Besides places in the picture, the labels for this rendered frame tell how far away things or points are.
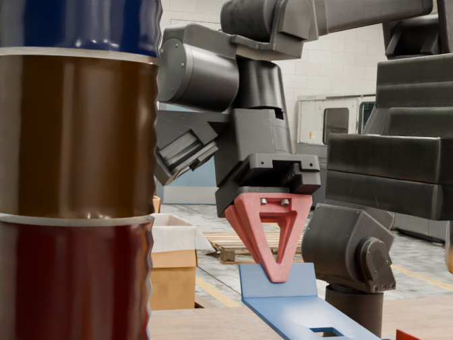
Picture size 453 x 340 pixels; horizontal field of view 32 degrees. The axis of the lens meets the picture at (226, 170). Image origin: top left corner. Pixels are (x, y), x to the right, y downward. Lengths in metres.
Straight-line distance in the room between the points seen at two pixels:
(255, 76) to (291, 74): 11.40
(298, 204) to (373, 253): 0.15
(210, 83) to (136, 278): 0.52
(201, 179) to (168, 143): 10.97
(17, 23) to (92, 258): 0.05
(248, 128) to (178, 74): 0.08
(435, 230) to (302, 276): 7.96
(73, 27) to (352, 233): 0.66
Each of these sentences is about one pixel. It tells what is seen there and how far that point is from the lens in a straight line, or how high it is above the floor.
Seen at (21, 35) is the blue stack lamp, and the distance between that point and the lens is 0.17.
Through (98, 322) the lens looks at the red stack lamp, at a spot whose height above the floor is 1.10.
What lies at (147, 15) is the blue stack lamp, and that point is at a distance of 0.17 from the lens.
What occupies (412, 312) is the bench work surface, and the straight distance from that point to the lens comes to 1.13.
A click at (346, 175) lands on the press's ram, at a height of 1.12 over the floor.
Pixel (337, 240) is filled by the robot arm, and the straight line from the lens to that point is 0.82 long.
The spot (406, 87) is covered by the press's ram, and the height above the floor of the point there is 1.17.
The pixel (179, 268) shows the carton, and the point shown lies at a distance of 3.99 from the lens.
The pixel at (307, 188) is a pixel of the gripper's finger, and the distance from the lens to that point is 0.69.
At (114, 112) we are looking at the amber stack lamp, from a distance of 0.17.
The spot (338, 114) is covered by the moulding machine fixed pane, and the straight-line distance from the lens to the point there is 10.82.
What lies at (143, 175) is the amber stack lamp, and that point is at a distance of 0.17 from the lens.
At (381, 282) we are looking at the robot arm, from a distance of 0.84.
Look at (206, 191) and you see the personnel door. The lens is 11.68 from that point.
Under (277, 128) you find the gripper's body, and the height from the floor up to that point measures 1.14.
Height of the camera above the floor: 1.14
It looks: 3 degrees down
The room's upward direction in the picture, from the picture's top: 2 degrees clockwise
